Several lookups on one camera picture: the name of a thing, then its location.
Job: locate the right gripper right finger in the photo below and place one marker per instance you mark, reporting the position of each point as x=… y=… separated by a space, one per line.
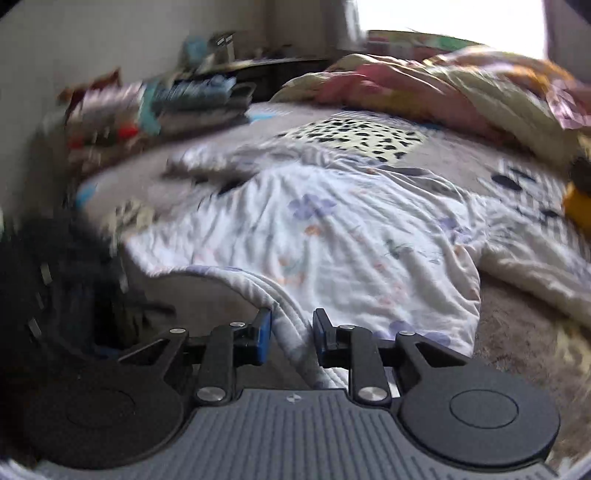
x=354 y=349

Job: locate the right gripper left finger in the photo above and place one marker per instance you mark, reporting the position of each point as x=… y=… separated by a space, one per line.
x=220 y=354

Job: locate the white floral garment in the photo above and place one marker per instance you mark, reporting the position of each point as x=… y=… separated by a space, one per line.
x=296 y=227

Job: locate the folded clothes pile left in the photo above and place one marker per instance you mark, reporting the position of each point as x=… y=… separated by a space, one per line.
x=106 y=121

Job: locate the Mickey Mouse bed blanket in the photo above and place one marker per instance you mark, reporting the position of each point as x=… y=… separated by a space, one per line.
x=517 y=331

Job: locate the mustard folded garment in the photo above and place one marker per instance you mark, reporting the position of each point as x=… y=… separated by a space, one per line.
x=577 y=207

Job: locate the cluttered side desk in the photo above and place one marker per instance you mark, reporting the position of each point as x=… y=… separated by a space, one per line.
x=268 y=71

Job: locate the floral pink yellow quilt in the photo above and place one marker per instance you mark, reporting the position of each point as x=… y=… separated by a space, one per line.
x=502 y=97

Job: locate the colourful foam play mat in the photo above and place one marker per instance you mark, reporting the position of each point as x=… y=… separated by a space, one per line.
x=412 y=45

